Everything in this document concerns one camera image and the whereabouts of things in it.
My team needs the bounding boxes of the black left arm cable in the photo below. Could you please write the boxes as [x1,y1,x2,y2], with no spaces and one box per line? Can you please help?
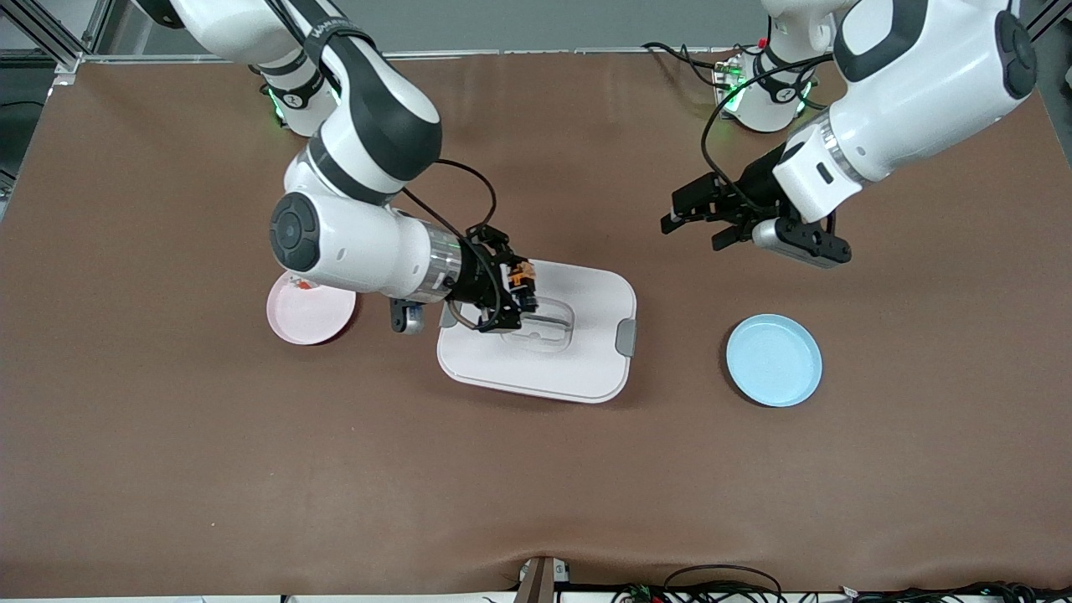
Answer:
[702,54,838,219]

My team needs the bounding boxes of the aluminium frame profile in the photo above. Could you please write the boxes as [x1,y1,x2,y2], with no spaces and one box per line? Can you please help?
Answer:
[0,0,114,76]

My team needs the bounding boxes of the white lidded box grey latches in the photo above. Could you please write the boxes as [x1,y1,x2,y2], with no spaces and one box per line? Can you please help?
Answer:
[436,258,638,405]

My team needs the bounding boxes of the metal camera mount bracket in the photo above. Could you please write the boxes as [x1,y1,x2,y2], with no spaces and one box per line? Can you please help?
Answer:
[513,556,572,603]

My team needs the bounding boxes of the pink round plate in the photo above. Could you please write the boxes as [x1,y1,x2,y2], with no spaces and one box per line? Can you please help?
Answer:
[266,272,357,346]

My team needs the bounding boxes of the light blue round plate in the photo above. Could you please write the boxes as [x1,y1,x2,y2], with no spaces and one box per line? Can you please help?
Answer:
[725,314,823,409]

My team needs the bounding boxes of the black left base cable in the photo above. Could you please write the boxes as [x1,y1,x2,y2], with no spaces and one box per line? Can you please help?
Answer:
[643,40,740,89]

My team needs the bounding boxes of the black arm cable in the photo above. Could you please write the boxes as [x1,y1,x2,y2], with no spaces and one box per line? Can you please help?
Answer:
[702,54,838,219]
[400,157,500,332]

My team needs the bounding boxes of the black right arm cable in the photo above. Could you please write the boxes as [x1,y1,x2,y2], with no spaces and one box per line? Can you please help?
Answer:
[400,157,500,332]

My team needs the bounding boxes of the brown table cover mat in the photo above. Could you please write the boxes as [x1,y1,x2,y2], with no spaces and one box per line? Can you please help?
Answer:
[0,49,1072,600]

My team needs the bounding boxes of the black cable bundle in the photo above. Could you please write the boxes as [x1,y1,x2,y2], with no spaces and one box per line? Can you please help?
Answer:
[611,565,1072,603]

